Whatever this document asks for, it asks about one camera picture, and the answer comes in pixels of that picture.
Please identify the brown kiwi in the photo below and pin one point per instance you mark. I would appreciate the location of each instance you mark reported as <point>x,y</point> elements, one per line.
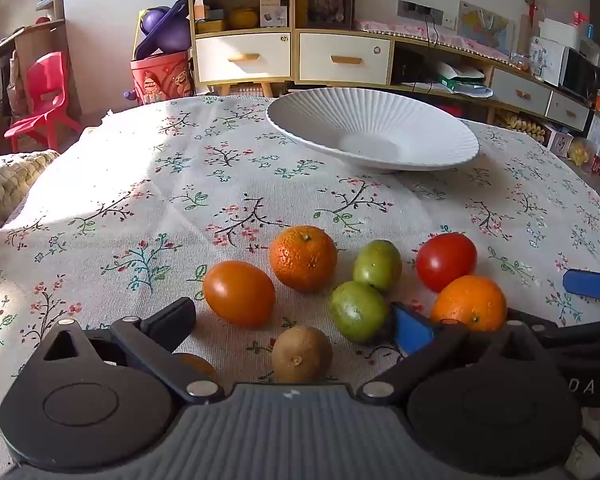
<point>200,366</point>
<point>301,353</point>

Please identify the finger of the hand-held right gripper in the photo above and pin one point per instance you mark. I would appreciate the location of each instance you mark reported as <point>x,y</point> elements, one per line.
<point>540,321</point>
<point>592,285</point>

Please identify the black box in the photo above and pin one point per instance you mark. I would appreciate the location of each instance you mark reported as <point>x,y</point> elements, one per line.
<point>409,66</point>

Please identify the white ribbed plate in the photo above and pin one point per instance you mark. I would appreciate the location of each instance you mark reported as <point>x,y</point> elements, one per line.
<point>380,115</point>

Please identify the yellow tin box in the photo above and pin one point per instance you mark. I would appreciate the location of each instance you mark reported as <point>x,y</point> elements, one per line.
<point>211,26</point>

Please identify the white cardboard box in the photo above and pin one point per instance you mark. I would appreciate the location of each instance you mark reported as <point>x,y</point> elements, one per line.
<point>274,10</point>

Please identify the bumpy orange mandarin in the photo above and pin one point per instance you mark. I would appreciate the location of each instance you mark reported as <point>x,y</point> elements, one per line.
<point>304,258</point>

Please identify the low wooden sideboard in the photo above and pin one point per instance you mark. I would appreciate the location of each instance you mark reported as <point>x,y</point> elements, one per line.
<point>430,50</point>

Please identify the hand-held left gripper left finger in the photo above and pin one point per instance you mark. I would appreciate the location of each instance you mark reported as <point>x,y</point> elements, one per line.
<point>172,317</point>

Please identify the small white sideboard drawer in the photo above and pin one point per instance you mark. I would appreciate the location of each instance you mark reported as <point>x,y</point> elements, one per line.
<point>520,87</point>
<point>567,110</point>

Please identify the purple ball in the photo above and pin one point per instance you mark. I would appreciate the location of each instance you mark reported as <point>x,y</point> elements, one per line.
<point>167,30</point>

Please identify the wall outlet panel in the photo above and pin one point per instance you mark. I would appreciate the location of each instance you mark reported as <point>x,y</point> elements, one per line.
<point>415,10</point>

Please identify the red festive bucket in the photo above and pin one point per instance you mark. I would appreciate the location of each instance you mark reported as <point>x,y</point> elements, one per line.
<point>160,80</point>

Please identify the green and white paper bag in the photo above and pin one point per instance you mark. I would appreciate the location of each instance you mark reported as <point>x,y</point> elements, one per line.
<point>460,80</point>

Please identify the white drawer with keyhole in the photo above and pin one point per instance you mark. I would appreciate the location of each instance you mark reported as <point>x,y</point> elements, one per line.
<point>215,70</point>

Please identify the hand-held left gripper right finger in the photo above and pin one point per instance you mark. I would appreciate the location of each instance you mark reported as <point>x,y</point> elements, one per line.
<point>410,330</point>

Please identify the white drawer with sticker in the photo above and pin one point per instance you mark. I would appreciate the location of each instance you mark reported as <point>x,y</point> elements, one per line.
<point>320,72</point>

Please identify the orange tomato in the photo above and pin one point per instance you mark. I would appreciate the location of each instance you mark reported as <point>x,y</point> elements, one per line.
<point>238,294</point>

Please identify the beige knitted blanket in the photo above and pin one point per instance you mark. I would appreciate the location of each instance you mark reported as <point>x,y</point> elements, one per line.
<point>5,185</point>

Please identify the red tomato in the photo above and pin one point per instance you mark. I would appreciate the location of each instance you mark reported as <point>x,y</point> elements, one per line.
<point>446,261</point>

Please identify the white microwave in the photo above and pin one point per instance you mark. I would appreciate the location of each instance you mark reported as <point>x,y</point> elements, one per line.
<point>577,75</point>

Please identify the floral tablecloth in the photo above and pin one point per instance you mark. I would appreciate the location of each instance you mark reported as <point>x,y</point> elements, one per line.
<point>130,185</point>

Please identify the smooth orange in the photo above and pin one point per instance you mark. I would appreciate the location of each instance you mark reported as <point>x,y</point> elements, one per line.
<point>470,303</point>

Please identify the yellow pomelo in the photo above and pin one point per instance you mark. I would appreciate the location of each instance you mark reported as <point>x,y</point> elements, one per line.
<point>243,18</point>

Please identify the green jujube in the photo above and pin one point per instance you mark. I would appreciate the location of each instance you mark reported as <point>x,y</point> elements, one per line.
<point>377,265</point>
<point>358,308</point>

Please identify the red plastic chair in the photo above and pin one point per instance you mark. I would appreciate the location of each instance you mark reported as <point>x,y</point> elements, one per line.
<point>45,85</point>

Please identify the pink lace runner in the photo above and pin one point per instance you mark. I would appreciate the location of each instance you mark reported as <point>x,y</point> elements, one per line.
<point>405,27</point>

